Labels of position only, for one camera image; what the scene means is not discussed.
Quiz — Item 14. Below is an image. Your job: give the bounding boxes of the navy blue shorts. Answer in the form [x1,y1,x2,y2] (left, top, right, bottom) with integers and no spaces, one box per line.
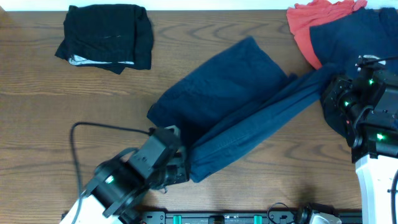
[147,37,341,182]

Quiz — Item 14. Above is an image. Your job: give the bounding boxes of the navy blue garment pile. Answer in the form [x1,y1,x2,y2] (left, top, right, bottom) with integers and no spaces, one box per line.
[310,8,397,77]

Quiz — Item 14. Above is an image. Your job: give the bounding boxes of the red orange garment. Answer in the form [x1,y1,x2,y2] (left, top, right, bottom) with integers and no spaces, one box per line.
[286,0,368,69]

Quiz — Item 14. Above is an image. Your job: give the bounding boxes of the black garment under pile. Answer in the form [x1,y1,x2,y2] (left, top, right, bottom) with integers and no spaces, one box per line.
[320,100,346,138]

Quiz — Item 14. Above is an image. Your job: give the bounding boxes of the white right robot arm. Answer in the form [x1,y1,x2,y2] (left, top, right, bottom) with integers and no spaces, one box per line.
[321,70,397,223]

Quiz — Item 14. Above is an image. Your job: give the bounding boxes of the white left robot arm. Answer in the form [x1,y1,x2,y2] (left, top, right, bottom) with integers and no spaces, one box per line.
[60,147,189,223]

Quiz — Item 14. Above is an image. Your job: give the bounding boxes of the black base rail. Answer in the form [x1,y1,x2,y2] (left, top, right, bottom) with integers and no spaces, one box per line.
[139,202,363,224]

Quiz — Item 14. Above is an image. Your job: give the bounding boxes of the folded black garment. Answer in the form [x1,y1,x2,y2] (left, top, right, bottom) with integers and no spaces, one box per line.
[55,4,154,75]

